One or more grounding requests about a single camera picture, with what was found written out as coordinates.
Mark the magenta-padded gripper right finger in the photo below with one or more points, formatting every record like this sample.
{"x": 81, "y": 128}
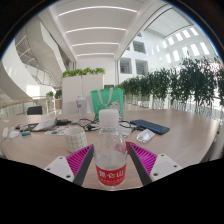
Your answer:
{"x": 163, "y": 166}

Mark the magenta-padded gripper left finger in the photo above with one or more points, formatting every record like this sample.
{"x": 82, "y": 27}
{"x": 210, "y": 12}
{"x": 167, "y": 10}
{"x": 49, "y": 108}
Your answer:
{"x": 61, "y": 166}

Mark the clear water bottle red label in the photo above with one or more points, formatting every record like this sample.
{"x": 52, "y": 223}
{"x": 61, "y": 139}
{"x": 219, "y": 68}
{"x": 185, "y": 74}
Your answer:
{"x": 110, "y": 160}

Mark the white grid-pattern mug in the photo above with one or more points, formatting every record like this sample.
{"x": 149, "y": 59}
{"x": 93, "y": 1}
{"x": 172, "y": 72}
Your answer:
{"x": 75, "y": 140}

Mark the white plastic packet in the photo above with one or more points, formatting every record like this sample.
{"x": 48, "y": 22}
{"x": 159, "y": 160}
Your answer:
{"x": 146, "y": 135}

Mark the colourful sticker sheet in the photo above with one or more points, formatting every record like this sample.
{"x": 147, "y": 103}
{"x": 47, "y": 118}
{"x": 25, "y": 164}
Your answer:
{"x": 56, "y": 130}

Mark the flat round red coaster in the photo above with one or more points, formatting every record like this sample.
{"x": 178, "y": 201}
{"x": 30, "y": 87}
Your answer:
{"x": 128, "y": 146}

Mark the dark blue keyboard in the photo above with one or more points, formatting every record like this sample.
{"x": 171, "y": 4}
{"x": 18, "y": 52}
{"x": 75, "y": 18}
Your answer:
{"x": 150, "y": 126}

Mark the small black box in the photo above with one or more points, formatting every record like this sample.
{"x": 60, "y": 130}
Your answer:
{"x": 63, "y": 122}

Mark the small teal item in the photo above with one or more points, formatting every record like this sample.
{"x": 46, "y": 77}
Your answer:
{"x": 25, "y": 133}

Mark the white computer mouse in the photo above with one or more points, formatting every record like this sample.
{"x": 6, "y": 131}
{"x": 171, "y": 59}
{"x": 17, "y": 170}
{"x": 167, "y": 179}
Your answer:
{"x": 14, "y": 134}

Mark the black chair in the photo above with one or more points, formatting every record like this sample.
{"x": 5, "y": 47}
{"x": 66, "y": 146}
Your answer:
{"x": 34, "y": 110}

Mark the clear plastic tumbler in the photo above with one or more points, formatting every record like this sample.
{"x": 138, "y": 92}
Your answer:
{"x": 81, "y": 107}

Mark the white power adapter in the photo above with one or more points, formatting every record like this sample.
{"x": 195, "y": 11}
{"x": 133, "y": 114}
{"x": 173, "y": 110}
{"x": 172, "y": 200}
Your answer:
{"x": 4, "y": 132}

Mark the glass balustrade wooden handrail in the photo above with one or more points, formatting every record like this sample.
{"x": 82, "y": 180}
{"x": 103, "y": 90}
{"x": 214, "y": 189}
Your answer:
{"x": 16, "y": 106}

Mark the white cabinet with plants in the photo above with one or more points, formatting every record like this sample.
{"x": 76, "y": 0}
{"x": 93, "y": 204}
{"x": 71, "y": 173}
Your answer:
{"x": 83, "y": 90}

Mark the green tote bag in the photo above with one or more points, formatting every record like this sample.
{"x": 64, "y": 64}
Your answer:
{"x": 106, "y": 96}

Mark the row of green potted plants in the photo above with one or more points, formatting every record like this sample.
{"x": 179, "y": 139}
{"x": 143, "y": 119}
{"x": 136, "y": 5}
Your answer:
{"x": 186, "y": 83}

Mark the ceiling light strips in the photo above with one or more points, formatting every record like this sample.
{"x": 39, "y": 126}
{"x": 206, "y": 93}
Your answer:
{"x": 96, "y": 29}

